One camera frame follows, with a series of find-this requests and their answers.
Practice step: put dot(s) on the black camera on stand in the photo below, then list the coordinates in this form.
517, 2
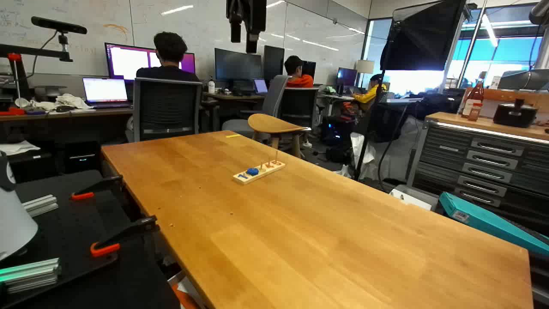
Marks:
63, 30

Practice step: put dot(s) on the open laptop white screen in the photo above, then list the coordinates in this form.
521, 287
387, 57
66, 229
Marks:
106, 93

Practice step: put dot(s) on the blue round puzzle piece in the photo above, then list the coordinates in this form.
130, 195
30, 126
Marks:
253, 171

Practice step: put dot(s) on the person in yellow shirt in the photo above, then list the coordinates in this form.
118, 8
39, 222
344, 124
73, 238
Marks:
372, 93

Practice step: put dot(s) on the person in orange shirt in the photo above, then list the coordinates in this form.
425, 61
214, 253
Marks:
296, 76

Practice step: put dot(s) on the orange handled clamp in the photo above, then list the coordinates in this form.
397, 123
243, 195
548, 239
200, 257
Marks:
90, 193
114, 243

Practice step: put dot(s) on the purple screen monitor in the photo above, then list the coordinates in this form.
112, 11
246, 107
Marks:
128, 61

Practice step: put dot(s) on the grey drawer cabinet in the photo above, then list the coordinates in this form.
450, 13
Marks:
502, 169

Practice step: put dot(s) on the red white bottle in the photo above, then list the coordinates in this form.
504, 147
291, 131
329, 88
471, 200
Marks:
474, 102

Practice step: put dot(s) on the lower orange handled clamp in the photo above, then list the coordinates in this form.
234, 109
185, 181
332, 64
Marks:
114, 243

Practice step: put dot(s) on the person in dark shirt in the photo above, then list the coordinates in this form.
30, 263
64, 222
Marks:
171, 51

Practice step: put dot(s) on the teal case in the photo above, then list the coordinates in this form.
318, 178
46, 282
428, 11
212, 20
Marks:
493, 224

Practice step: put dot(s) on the black box on cabinet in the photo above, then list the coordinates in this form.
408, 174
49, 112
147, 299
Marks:
517, 114

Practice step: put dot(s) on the hanging black gripper overhead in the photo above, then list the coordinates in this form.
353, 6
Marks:
250, 14

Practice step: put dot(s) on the small round wooden table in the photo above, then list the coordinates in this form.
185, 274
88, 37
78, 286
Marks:
275, 129

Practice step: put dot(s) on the upper orange handled clamp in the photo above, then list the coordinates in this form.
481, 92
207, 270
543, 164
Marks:
90, 193

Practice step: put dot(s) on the dark monitor centre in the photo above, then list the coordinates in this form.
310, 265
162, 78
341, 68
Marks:
234, 66

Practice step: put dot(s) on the black softbox light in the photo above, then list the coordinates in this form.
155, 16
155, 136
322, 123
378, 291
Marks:
421, 35

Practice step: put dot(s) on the green aluminium bars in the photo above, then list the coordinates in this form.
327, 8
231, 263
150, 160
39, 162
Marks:
30, 275

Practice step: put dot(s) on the grey mesh office chair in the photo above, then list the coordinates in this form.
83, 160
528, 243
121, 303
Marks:
164, 109

